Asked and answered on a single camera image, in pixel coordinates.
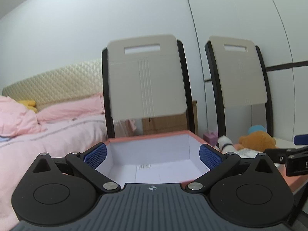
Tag white printed packet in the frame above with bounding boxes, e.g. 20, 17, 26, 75
236, 148, 259, 159

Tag brown plush bear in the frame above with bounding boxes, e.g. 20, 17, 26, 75
238, 131, 276, 152

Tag blue plush ball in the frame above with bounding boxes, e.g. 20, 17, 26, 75
247, 125, 267, 135

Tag panda plush toy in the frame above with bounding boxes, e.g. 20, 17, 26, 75
215, 136, 236, 154

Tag bed with pink sheet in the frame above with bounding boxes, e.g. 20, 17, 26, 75
1, 115, 107, 230

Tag pink gift box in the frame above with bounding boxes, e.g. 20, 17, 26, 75
203, 131, 218, 146

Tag pink cardboard box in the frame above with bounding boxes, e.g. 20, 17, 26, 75
95, 130, 221, 187

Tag pink duvet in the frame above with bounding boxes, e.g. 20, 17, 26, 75
0, 96, 46, 138

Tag right beige chair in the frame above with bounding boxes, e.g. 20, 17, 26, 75
205, 36, 274, 142

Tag beige chair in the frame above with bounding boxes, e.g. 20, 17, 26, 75
205, 36, 274, 142
102, 34, 195, 138

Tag pink pillow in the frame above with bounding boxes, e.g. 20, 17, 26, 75
37, 94, 104, 124

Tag yellow plush toy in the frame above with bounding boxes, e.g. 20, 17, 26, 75
18, 100, 38, 113

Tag wooden drawer cabinet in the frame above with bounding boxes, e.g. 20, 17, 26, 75
142, 113, 188, 135

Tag beige quilted headboard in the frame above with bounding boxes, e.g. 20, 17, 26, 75
2, 59, 103, 110

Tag left beige chair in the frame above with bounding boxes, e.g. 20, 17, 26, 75
102, 34, 195, 138

